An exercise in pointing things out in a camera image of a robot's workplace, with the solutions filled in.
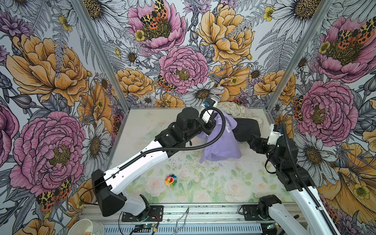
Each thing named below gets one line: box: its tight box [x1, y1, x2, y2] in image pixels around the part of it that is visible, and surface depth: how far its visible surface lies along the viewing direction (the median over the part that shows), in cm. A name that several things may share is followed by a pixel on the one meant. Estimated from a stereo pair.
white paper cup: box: [67, 218, 105, 235], surface depth 65 cm
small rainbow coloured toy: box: [164, 174, 178, 188], surface depth 86 cm
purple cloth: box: [196, 110, 242, 164], surface depth 77 cm
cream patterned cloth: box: [215, 101, 264, 126], surface depth 104 cm
